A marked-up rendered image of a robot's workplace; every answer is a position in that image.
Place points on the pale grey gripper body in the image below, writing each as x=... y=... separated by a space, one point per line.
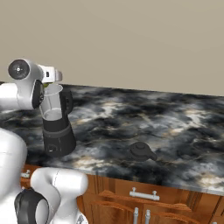
x=58 y=76

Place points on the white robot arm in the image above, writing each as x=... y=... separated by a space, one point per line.
x=11 y=157

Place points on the green pear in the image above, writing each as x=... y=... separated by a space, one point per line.
x=46 y=85

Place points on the black blender with clear jar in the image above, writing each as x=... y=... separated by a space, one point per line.
x=58 y=137

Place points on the black blender lid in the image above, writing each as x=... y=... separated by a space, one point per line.
x=141 y=151

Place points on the wooden drawer front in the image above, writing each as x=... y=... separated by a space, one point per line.
x=217 y=205
x=175 y=192
x=92 y=180

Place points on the wooden cupboard door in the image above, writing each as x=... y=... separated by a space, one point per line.
x=110 y=213
x=172 y=217

